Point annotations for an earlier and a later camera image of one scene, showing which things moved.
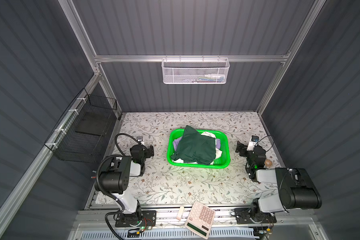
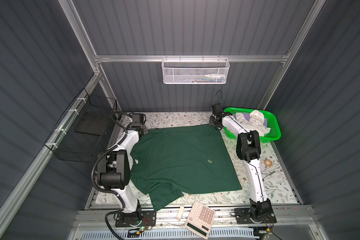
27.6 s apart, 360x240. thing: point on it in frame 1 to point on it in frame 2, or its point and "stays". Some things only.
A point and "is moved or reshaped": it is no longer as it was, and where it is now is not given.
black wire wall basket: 77,136 stays
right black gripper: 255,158 to 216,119
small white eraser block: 180,213 stays
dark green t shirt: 194,147 is moved or reshaped
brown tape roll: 268,163 stays
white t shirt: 218,152 to 255,123
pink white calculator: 200,219 stays
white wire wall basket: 195,71 stays
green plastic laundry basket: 222,162 to 275,132
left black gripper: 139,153 to 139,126
